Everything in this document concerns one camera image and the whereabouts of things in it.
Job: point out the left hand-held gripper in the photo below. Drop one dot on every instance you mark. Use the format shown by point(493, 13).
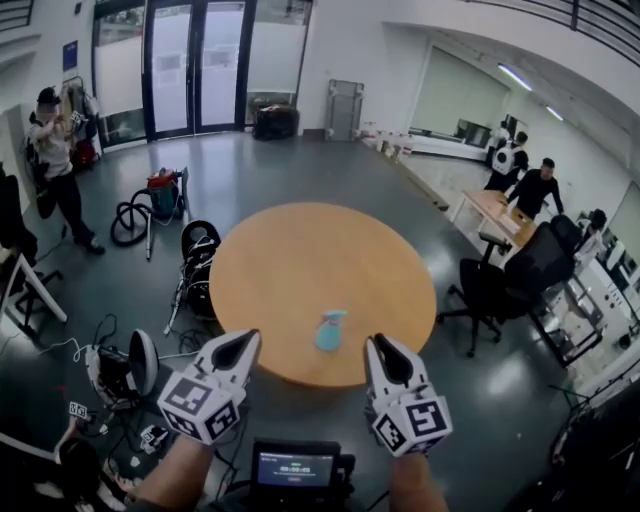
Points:
point(200, 405)

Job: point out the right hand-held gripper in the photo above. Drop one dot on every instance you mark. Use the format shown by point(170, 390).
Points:
point(415, 425)

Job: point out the teal spray bottle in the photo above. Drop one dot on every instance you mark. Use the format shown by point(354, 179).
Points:
point(327, 337)

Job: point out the person's left forearm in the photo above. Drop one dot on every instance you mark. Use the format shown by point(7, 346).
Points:
point(175, 480)

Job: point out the person's right forearm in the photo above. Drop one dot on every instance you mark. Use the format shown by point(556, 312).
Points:
point(417, 487)

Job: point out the white oval pod shell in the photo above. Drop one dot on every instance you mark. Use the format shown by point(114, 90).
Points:
point(145, 360)

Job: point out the black round pod shell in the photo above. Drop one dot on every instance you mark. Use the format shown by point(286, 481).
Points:
point(200, 280)

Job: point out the black chest-mounted screen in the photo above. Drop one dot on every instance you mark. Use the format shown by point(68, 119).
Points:
point(292, 470)

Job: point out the round wooden table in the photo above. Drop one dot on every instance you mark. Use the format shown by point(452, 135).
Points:
point(320, 255)

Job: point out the black mesh office chair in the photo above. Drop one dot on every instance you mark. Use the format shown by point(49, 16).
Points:
point(535, 270)

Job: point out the green red vacuum cleaner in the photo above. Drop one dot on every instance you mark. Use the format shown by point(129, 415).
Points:
point(165, 195)

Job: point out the wooden desk with white legs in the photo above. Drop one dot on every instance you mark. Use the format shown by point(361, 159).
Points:
point(495, 205)

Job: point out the black white chair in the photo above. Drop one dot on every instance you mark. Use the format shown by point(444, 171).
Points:
point(605, 450)

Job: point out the cluster of white containers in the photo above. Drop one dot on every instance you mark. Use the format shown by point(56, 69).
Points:
point(390, 142)

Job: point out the black bag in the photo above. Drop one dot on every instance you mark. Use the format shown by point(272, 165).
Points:
point(276, 124)

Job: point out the coat rack with clothes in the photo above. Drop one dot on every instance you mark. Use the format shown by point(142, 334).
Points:
point(87, 130)

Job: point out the grey folding cart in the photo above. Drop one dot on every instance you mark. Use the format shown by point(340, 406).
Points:
point(345, 110)

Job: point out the glass double door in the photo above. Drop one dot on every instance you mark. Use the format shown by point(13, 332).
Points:
point(200, 65)

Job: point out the long ceiling light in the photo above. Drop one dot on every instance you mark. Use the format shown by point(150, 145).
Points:
point(515, 77)
point(554, 113)

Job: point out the black frame rack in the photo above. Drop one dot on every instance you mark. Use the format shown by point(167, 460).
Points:
point(585, 320)

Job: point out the blue wall sign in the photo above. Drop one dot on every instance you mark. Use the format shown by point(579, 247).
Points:
point(70, 55)

